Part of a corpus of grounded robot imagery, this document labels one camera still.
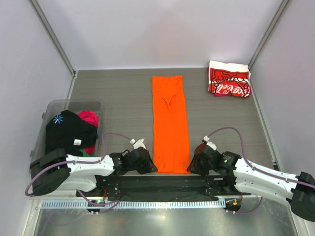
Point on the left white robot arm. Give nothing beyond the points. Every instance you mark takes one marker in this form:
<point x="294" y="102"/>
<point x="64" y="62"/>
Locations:
<point x="59" y="171"/>

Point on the aluminium corner post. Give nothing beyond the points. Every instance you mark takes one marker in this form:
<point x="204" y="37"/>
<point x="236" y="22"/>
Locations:
<point x="283" y="6"/>
<point x="49" y="30"/>

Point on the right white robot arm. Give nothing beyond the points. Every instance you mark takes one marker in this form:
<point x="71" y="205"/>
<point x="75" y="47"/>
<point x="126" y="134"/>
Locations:
<point x="297" y="192"/>

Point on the clear plastic bin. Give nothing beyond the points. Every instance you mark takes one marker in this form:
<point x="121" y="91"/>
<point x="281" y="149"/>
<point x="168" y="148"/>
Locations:
<point x="55" y="107"/>

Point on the right aluminium corner post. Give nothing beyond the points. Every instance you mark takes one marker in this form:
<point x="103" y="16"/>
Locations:
<point x="283" y="6"/>

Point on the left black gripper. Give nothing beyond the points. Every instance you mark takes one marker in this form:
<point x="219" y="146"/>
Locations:
<point x="149" y="167"/>

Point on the orange t-shirt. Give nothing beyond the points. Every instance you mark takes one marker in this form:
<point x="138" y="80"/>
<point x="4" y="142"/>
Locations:
<point x="170" y="128"/>

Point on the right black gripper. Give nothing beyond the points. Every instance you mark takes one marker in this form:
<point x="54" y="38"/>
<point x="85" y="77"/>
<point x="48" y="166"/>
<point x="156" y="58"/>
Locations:
<point x="194" y="166"/>

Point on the left aluminium corner post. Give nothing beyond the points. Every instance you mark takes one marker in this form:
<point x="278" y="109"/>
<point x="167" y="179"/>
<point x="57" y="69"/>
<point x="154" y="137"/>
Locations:
<point x="49" y="30"/>

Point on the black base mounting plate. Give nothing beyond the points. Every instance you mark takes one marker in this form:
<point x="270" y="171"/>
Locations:
<point x="162" y="188"/>

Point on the green t-shirt in bin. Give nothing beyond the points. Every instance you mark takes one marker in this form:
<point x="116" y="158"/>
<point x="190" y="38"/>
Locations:
<point x="84" y="154"/>

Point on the magenta t-shirt in bin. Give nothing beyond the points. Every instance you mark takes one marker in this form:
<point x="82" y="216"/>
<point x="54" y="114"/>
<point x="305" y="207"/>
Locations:
<point x="91" y="118"/>

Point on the slotted cable duct rail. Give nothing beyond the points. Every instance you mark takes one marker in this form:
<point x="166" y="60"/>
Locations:
<point x="82" y="204"/>

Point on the black t-shirt in bin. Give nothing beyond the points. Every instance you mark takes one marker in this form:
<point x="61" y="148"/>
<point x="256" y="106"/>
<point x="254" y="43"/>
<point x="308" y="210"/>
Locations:
<point x="69" y="132"/>

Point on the folded red white t-shirt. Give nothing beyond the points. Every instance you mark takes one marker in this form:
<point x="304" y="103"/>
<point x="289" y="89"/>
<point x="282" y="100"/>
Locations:
<point x="227" y="78"/>

